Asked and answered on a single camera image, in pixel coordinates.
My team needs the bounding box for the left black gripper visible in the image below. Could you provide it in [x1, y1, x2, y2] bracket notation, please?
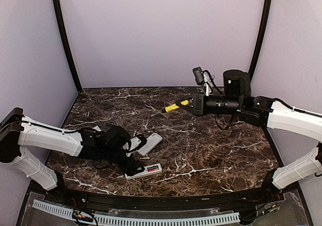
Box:
[102, 147, 145, 177]

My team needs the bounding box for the yellow handled screwdriver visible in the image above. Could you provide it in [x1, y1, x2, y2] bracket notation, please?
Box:
[162, 100, 189, 113]

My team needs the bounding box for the small white remote control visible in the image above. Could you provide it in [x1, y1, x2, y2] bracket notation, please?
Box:
[125, 163, 163, 180]

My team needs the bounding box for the large white remote control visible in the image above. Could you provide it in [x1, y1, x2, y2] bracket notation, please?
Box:
[136, 133, 163, 156]

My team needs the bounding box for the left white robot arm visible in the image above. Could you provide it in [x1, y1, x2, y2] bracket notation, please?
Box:
[1, 108, 146, 204]

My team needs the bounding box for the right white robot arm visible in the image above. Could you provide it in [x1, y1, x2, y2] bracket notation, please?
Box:
[176, 67, 321, 203]

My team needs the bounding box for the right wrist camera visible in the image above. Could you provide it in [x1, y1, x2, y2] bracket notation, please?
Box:
[193, 67, 213, 96]

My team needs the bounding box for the white slotted cable duct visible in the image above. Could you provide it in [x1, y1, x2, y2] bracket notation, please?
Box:
[32, 199, 240, 225]

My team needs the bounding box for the black front rail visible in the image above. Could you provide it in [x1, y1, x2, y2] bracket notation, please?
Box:
[65, 188, 284, 212]

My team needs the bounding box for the right black frame post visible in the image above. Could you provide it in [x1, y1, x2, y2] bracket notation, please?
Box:
[248, 0, 272, 80]

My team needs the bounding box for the black frame post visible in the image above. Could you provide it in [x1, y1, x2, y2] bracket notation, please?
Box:
[52, 0, 83, 94]
[248, 0, 272, 80]

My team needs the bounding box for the left black frame post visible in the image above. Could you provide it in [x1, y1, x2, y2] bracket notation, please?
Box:
[52, 0, 83, 94]

